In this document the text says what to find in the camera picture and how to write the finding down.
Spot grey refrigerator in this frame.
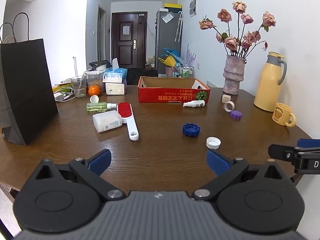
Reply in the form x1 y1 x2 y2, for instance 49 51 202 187
155 9 182 74

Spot black plastic rack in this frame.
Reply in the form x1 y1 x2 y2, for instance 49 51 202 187
89 60 112 68

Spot printed cardboard box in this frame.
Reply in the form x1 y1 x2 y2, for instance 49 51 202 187
137 76 210 103

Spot folded clear umbrella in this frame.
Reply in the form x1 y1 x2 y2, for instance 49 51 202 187
174 11 184 42

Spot blue tissue pack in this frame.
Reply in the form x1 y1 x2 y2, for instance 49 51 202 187
102 58 128 83

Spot small white spray bottle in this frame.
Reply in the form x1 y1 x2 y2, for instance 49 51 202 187
183 100 206 108

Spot clear glass cup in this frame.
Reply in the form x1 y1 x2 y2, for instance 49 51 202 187
71 76 87 98

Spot purple wall decal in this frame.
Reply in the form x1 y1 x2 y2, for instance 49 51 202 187
180 44 198 67

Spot grey paper bag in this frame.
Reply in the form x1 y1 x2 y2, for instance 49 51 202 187
0 35 18 137

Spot wide white bottle cap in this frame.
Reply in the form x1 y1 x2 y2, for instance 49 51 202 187
206 137 222 149

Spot grey side door frame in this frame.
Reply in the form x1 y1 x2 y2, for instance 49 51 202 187
98 4 107 62

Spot clear food container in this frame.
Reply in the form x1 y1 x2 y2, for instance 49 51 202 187
86 70 107 93

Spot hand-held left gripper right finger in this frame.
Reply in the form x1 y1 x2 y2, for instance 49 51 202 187
191 149 288 202

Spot bunch of dried pink roses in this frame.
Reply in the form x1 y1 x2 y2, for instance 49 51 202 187
199 1 277 58

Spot yellow bear mug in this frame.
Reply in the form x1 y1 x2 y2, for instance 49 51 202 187
272 102 296 127

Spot purple-wrapped tissue pack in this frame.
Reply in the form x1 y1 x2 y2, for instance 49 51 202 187
105 82 125 95

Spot yellow dustpan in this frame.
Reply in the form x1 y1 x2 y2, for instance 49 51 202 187
157 55 177 68

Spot orange fruit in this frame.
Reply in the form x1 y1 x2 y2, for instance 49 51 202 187
88 85 101 97

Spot dark brown entrance door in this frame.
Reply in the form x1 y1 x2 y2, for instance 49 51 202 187
111 12 148 69

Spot metal trolley rack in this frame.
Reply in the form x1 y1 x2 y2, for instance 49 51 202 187
175 65 195 78

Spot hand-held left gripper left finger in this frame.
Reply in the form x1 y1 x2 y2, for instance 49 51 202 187
35 149 126 202

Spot red lint brush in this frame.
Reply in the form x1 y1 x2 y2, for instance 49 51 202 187
117 102 139 141

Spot black paper bag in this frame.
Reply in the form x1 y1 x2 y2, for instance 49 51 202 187
0 12 59 146

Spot white plastic box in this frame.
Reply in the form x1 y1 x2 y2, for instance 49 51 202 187
92 110 123 133

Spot white charging cables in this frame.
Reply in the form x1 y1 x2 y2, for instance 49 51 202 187
54 86 75 102

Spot pink textured vase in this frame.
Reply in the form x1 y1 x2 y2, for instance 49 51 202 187
222 54 247 95

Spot green spray bottle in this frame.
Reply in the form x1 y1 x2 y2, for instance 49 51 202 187
86 102 117 112

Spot blue bottle cap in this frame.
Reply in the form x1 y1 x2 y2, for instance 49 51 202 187
182 123 201 138

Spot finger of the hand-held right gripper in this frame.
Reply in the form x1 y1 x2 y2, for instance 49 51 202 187
268 143 320 161
297 138 320 148

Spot yellow thermos jug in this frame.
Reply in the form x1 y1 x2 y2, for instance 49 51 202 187
254 51 287 112

